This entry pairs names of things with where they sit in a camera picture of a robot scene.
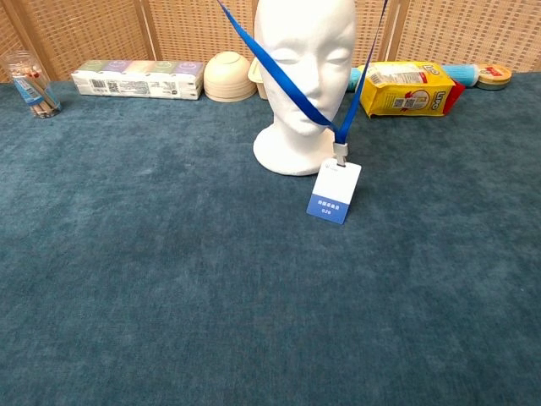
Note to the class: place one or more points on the white blue ID badge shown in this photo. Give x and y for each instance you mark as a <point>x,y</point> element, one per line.
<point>336,190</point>

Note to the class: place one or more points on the teal table mat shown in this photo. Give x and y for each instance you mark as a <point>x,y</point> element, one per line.
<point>169,275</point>

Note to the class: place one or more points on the beige lidded food container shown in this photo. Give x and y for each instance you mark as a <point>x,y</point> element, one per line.
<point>257,78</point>

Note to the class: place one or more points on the beige upturned bowl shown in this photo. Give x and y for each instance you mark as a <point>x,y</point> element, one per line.
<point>228,78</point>

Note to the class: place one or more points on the white foam mannequin head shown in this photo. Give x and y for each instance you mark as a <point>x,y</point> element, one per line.
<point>304,42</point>

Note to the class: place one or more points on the yellow snack bag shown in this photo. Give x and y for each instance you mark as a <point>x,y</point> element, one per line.
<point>401,93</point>

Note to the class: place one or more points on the multicolour tissue pack row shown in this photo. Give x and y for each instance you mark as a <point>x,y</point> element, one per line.
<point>135,82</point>

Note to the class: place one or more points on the light blue roll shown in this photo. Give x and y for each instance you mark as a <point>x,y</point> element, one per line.
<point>462,74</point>

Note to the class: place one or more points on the woven bamboo folding screen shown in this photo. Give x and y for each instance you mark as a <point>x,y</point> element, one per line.
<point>84,34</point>

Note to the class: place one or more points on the clear jar with sticks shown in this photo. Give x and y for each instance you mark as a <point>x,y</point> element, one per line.
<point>34,89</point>

